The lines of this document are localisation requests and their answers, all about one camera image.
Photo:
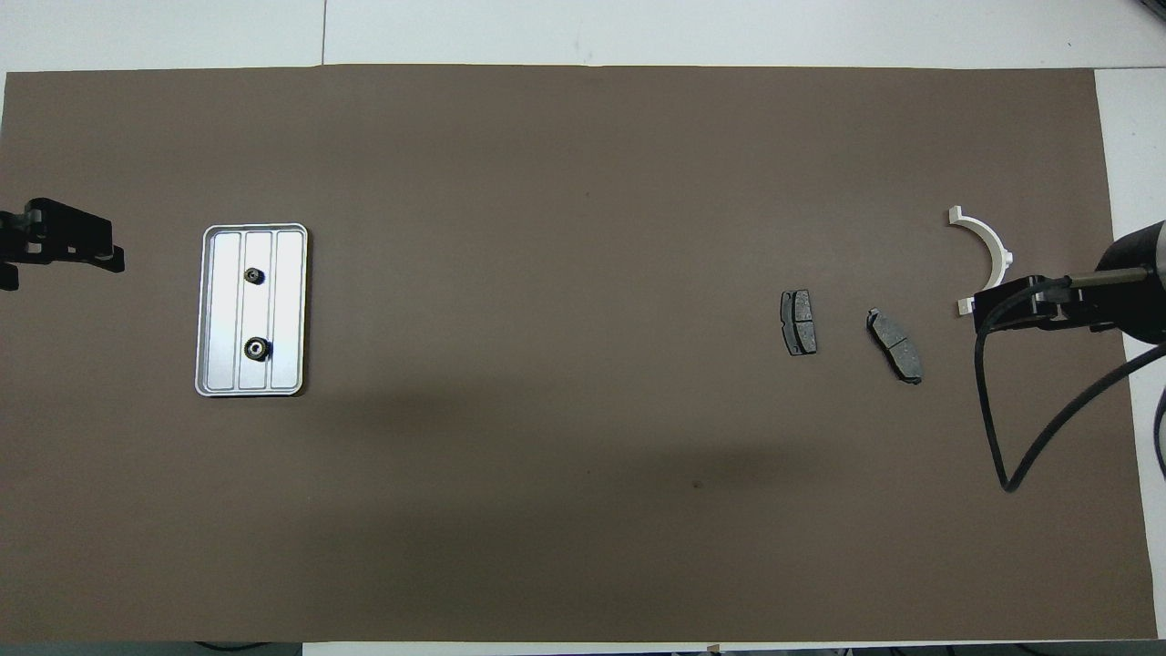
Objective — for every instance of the silver metal tray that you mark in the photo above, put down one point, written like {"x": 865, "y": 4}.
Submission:
{"x": 282, "y": 310}

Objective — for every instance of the brown table mat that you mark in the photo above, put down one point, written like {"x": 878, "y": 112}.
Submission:
{"x": 547, "y": 273}

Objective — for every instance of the short grey brake pad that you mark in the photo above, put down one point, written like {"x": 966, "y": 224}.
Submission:
{"x": 799, "y": 323}

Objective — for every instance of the small black bearing gear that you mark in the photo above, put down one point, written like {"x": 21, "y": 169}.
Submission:
{"x": 254, "y": 274}

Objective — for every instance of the long grey brake pad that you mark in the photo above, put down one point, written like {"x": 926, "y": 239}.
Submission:
{"x": 895, "y": 346}

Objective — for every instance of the white semicircular bracket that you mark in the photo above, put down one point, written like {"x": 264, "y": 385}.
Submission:
{"x": 979, "y": 229}

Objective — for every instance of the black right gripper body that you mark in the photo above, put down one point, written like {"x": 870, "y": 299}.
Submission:
{"x": 1139, "y": 305}

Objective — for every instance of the large black bearing gear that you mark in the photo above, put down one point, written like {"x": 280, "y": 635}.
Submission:
{"x": 258, "y": 348}

